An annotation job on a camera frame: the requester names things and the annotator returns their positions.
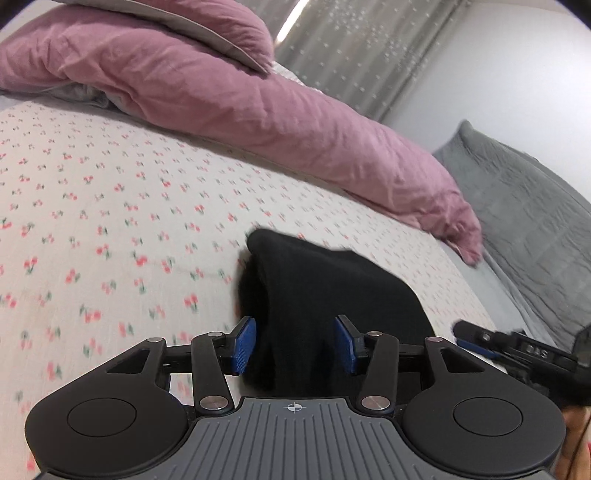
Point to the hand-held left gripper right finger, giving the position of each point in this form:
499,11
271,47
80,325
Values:
347,346

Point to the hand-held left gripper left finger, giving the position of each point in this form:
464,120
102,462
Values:
243,346

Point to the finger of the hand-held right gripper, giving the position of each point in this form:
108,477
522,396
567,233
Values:
475,337

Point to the black pants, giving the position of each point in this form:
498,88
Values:
300,300

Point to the grey pillow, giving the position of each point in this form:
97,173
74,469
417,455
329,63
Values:
521,194

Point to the floral bed sheet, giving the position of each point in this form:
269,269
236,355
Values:
92,207

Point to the pink duvet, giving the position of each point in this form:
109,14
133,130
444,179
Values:
207,92

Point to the grey dotted curtain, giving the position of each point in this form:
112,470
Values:
360,46

